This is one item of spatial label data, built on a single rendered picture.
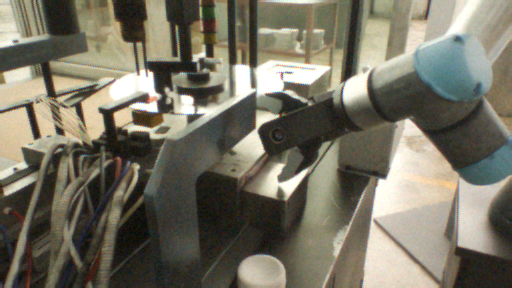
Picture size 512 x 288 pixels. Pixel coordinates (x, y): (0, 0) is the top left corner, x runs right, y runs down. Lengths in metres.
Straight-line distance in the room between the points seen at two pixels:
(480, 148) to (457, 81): 0.10
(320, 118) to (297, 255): 0.23
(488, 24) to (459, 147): 0.18
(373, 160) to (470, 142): 0.38
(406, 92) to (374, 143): 0.39
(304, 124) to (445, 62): 0.19
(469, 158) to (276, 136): 0.23
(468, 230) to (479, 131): 0.31
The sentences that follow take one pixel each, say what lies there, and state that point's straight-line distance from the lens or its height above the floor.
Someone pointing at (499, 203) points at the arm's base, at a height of 0.79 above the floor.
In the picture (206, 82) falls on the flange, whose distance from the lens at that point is 0.76.
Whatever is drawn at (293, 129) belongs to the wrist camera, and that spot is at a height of 0.97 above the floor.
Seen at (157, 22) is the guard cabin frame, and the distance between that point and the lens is 1.39.
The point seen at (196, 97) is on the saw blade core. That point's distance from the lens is 0.71.
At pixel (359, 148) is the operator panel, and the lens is 0.86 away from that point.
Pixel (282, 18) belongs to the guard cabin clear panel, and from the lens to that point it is 1.18.
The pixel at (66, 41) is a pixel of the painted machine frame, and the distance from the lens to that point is 0.82.
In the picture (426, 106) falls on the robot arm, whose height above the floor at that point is 1.02.
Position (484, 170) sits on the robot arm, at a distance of 0.54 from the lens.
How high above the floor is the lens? 1.17
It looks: 25 degrees down
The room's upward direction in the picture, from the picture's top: straight up
